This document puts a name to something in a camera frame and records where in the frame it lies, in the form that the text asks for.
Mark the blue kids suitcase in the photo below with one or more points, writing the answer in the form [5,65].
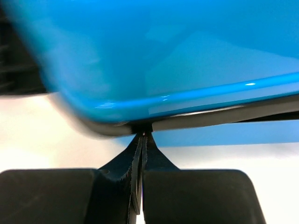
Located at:
[122,67]

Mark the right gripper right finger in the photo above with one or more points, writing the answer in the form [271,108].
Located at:
[194,196]

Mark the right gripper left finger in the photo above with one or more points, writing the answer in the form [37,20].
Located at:
[108,195]

